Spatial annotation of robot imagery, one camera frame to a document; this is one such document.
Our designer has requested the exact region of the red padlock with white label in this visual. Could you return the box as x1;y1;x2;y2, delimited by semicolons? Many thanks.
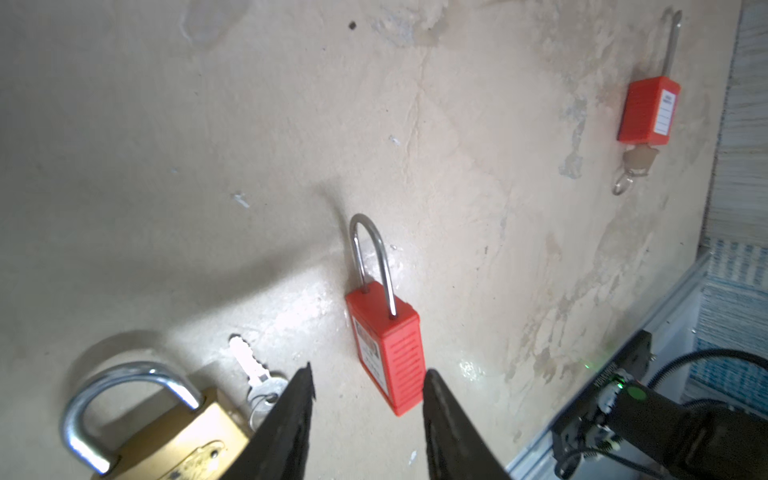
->
345;213;426;417

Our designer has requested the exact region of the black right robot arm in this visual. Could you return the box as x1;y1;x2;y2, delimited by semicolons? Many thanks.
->
606;382;767;479

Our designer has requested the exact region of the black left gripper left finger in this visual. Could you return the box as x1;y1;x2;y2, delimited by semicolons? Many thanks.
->
221;363;315;480

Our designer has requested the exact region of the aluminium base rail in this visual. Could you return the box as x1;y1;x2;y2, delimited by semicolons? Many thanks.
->
507;249;712;479

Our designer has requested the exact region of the brass padlock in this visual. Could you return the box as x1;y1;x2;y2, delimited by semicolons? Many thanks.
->
60;361;252;479

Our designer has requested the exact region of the small silver key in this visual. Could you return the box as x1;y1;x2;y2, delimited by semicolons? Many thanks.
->
229;335;289;431

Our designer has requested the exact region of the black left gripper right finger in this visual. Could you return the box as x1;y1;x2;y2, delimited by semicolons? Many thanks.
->
422;369;510;480

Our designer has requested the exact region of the small red padlock with key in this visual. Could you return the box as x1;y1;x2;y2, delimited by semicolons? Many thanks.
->
612;10;683;196

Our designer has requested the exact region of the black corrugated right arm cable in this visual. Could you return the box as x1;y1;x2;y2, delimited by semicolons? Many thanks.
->
646;349;768;391

